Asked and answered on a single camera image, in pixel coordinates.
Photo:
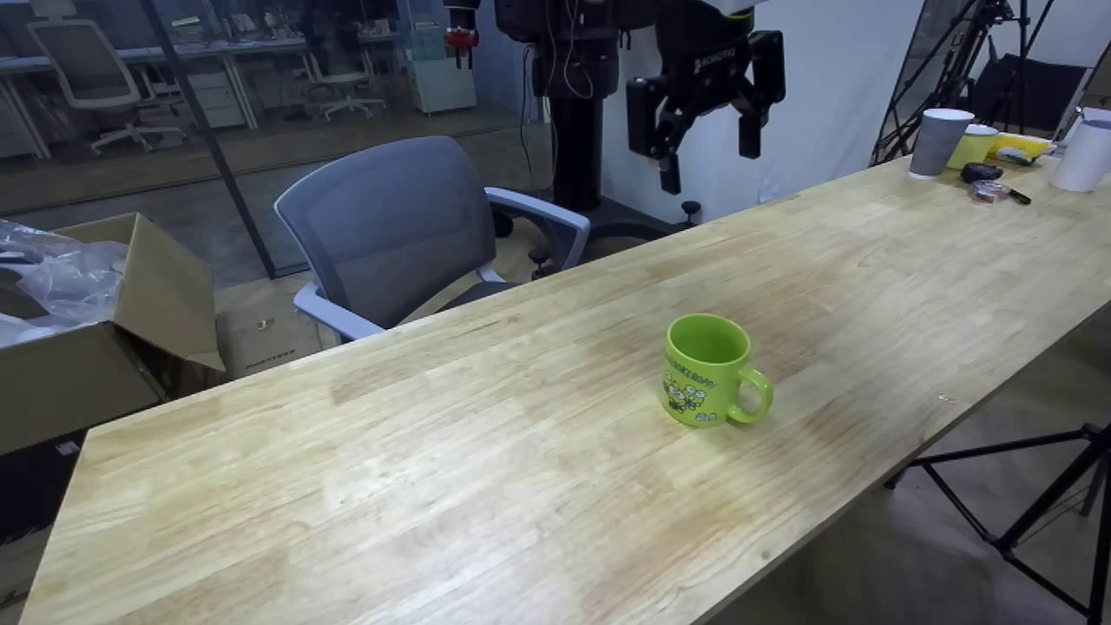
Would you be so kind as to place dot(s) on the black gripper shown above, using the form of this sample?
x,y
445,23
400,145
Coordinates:
x,y
707,53

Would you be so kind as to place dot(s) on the green ceramic mug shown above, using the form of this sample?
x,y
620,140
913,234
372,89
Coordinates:
x,y
707,376

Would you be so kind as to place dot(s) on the white paper cup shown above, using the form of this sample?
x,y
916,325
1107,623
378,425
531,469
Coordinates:
x,y
1085,149

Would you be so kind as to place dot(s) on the black light stand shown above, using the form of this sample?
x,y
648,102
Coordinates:
x,y
926,82

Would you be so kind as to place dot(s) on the red small object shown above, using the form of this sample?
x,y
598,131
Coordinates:
x,y
464,37

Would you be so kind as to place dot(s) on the white low cabinet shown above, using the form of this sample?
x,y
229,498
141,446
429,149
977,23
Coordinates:
x,y
438,82

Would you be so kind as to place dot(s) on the small black object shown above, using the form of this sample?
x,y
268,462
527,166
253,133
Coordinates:
x,y
982,174

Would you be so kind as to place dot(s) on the yellow flat object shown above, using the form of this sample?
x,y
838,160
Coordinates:
x,y
1008,147

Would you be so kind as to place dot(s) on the grey mesh office chair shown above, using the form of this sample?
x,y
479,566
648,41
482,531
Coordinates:
x,y
393,228

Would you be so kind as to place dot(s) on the white office chair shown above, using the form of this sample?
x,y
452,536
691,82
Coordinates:
x,y
348,89
89,69

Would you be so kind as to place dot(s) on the black tripod legs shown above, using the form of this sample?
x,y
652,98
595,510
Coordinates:
x,y
1098,523

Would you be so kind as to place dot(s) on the clear plastic wrap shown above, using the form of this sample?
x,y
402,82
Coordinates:
x,y
56,282

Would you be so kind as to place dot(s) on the brown cardboard box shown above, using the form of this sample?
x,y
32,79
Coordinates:
x,y
81,382

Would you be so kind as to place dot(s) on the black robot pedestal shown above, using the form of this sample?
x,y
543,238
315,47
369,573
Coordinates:
x,y
573,140

